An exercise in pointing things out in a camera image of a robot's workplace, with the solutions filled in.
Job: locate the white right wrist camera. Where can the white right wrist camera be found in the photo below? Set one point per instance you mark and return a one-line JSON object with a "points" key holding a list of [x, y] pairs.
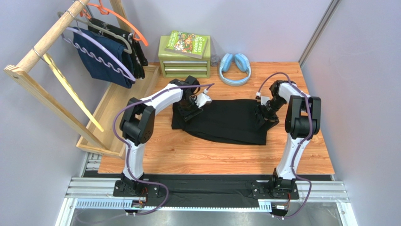
{"points": [[264, 100]]}

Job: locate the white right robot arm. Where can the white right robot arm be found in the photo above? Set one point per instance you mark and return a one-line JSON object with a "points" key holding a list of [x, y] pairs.
{"points": [[301, 124]]}

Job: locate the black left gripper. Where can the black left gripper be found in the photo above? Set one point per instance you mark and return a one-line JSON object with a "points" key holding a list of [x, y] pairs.
{"points": [[188, 114]]}

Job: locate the navy blue trousers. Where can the navy blue trousers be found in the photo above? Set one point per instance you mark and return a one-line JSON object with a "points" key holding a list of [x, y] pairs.
{"points": [[103, 67]]}

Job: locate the black patterned garment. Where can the black patterned garment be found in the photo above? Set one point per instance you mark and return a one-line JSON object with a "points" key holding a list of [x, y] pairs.
{"points": [[137, 57]]}

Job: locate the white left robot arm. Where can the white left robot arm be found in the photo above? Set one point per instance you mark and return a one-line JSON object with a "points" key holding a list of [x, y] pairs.
{"points": [[138, 120]]}

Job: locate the purple hanger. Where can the purple hanger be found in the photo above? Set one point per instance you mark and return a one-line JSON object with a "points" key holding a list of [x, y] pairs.
{"points": [[78, 31]]}

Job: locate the grey hanger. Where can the grey hanger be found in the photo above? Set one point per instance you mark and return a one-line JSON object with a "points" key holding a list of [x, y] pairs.
{"points": [[104, 31]]}

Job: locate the green illustrated book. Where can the green illustrated book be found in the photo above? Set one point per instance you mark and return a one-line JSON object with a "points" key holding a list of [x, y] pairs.
{"points": [[187, 44]]}

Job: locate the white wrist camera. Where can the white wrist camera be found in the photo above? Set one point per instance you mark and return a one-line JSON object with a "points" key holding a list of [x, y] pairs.
{"points": [[202, 99], [264, 100]]}

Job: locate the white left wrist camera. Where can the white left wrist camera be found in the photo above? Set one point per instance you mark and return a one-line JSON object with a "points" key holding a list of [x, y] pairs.
{"points": [[202, 99]]}

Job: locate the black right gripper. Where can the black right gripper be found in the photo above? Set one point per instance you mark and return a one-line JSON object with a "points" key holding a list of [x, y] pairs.
{"points": [[264, 116]]}

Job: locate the orange hanger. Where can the orange hanger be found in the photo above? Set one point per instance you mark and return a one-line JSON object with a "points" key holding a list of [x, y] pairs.
{"points": [[118, 11]]}

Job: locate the small glass jar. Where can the small glass jar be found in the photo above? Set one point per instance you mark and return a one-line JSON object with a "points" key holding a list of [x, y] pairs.
{"points": [[214, 60]]}

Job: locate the yellow hanger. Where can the yellow hanger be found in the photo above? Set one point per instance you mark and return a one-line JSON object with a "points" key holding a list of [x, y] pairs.
{"points": [[66, 85]]}

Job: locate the green drawer cabinet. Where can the green drawer cabinet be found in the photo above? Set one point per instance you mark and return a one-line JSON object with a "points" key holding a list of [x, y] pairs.
{"points": [[175, 65]]}

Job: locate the black trousers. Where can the black trousers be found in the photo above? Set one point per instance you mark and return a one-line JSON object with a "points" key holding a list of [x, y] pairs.
{"points": [[237, 121]]}

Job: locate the aluminium rail frame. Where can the aluminium rail frame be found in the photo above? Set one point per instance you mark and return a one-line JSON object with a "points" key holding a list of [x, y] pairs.
{"points": [[92, 193]]}

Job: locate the black base mat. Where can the black base mat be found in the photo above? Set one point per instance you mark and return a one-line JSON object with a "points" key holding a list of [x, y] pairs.
{"points": [[202, 191]]}

